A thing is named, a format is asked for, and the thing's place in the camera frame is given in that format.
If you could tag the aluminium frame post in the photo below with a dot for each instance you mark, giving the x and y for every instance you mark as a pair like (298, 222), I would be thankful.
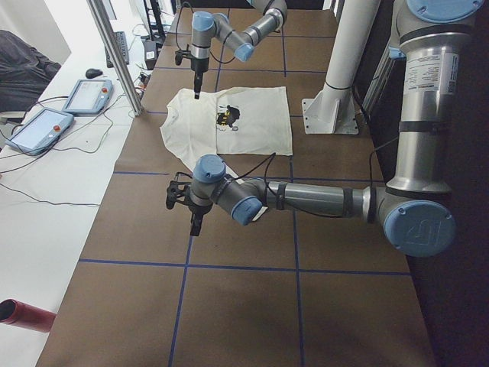
(106, 32)

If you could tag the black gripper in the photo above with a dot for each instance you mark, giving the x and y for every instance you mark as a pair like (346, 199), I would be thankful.
(199, 210)
(199, 66)

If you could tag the red cylinder tube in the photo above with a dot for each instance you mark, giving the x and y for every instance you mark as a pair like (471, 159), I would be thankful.
(19, 314)

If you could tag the blue teach pendant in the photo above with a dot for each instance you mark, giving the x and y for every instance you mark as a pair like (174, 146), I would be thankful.
(41, 132)
(88, 97)

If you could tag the far blue teach pendant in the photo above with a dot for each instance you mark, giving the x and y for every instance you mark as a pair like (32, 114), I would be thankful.
(88, 97)

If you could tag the black computer mouse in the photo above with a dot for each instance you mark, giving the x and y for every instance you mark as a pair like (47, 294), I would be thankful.
(92, 73)

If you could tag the near blue teach pendant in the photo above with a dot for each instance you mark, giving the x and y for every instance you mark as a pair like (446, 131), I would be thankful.
(41, 132)

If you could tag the cream long-sleeve cat shirt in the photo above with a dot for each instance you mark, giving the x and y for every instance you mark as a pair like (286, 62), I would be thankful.
(239, 120)

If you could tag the black keyboard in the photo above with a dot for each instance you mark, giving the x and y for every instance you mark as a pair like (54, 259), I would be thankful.
(121, 41)

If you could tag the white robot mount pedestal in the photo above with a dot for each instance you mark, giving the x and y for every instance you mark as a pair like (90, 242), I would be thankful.
(332, 111)

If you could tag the dark jacket on chair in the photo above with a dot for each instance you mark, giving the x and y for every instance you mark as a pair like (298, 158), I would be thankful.
(25, 73)

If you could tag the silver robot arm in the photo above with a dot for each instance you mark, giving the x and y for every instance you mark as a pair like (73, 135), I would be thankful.
(207, 26)
(430, 36)

